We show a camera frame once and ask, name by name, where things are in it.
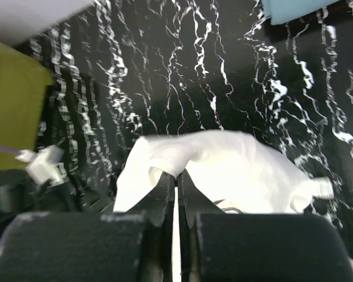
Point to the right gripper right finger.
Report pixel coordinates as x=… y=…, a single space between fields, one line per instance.
x=216 y=246

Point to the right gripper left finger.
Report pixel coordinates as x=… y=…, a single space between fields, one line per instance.
x=93 y=246

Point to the white printed t shirt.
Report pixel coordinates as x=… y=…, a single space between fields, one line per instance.
x=229 y=168

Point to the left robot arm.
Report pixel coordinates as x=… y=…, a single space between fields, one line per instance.
x=19 y=194

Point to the black marble pattern mat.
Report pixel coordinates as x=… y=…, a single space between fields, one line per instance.
x=124 y=69

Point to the olive green plastic basket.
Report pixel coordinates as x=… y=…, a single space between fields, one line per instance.
x=23 y=85

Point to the folded blue t shirt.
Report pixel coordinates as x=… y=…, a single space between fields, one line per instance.
x=282 y=11

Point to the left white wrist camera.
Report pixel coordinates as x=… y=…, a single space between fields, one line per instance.
x=43 y=165

